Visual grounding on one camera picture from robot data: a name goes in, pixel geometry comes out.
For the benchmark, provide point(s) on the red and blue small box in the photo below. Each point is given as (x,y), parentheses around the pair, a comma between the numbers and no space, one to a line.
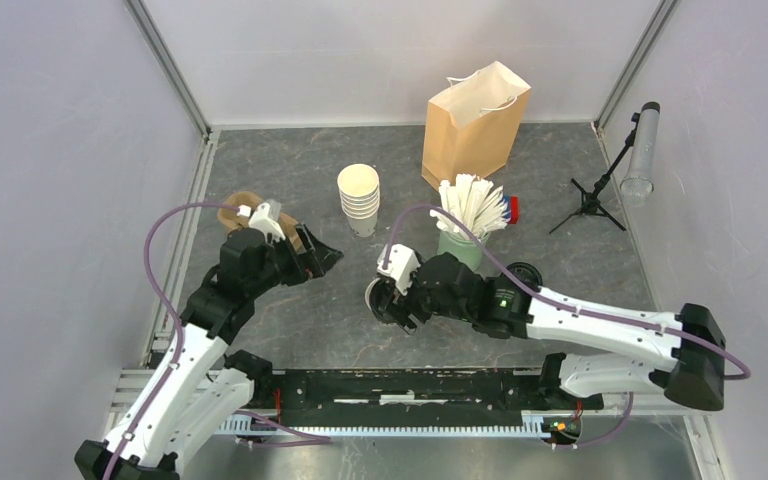
(512,212)

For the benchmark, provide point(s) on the stack of black lids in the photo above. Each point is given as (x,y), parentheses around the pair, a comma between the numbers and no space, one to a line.
(526,273)

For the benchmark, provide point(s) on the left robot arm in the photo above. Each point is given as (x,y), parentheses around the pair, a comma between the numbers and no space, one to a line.
(170,422)

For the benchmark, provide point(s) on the stack of pulp cup carriers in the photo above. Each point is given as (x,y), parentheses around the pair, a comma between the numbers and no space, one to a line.
(228,216)

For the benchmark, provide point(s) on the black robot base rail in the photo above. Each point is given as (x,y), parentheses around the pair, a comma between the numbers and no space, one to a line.
(400,398)

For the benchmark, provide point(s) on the green straw holder cup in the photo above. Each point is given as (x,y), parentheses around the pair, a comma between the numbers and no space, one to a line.
(465,250)

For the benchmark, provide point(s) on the stack of white paper cups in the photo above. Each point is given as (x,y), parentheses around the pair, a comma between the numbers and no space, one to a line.
(359,190)

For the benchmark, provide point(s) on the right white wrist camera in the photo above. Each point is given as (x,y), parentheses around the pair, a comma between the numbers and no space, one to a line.
(398,264)

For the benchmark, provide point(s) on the single white paper cup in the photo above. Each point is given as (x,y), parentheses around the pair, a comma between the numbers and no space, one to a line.
(369,295)

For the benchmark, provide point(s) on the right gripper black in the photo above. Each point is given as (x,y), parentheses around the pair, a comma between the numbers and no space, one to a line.
(395,306)

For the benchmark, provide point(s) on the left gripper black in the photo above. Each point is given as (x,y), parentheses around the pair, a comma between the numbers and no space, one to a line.
(316,262)

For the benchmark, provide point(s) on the bundle of wrapped paper straws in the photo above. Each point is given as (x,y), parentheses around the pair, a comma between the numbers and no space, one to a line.
(475,202)

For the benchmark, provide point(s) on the brown paper takeout bag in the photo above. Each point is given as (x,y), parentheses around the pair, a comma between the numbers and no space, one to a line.
(471,125)

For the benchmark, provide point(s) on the pulp cup carrier tray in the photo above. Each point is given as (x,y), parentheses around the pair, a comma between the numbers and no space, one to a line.
(288,226)

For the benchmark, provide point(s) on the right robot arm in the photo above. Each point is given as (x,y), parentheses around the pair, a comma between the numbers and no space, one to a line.
(676,354)

